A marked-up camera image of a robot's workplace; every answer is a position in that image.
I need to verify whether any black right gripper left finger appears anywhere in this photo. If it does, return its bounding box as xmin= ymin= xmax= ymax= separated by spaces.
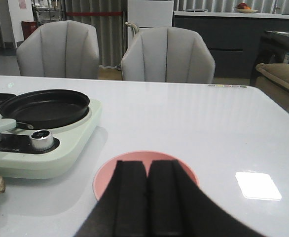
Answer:
xmin=75 ymin=160 xmax=148 ymax=237

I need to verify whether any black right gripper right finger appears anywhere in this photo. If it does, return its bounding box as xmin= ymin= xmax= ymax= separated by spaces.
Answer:
xmin=148 ymin=160 xmax=261 ymax=237

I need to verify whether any pink bowl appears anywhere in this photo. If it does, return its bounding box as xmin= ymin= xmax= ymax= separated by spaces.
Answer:
xmin=93 ymin=151 xmax=199 ymax=200

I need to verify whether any mint green breakfast maker base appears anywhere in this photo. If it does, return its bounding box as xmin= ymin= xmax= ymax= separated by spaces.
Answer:
xmin=0 ymin=99 xmax=102 ymax=179

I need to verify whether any right silver control knob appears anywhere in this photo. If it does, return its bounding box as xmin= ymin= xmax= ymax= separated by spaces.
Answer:
xmin=29 ymin=130 xmax=54 ymax=151

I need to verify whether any black round frying pan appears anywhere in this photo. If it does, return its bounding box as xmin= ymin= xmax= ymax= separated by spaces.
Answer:
xmin=0 ymin=89 xmax=90 ymax=141

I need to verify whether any right grey upholstered chair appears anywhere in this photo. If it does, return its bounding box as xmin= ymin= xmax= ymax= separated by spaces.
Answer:
xmin=121 ymin=27 xmax=216 ymax=83

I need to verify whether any grey upholstered chair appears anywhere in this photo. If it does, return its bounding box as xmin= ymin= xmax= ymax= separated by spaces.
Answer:
xmin=16 ymin=20 xmax=100 ymax=79
xmin=121 ymin=27 xmax=216 ymax=83

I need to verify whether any brown sofa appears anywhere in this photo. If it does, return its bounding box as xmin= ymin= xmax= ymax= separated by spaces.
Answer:
xmin=255 ymin=63 xmax=289 ymax=113

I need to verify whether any left grey upholstered chair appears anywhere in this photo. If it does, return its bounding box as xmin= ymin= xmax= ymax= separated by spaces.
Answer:
xmin=16 ymin=20 xmax=100 ymax=79

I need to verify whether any dark grey counter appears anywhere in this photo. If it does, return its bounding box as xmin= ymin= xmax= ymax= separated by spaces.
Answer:
xmin=173 ymin=11 xmax=289 ymax=79

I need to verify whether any black side table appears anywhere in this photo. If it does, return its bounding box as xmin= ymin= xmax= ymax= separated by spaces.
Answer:
xmin=250 ymin=31 xmax=289 ymax=86

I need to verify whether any white cabinet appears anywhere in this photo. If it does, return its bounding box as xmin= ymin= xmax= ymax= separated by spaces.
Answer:
xmin=127 ymin=0 xmax=174 ymax=50

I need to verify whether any red bin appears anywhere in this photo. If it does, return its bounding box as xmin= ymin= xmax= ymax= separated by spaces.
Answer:
xmin=21 ymin=20 xmax=37 ymax=40

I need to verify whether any fruit plate on counter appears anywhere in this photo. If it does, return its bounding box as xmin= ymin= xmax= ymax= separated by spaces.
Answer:
xmin=235 ymin=2 xmax=258 ymax=13

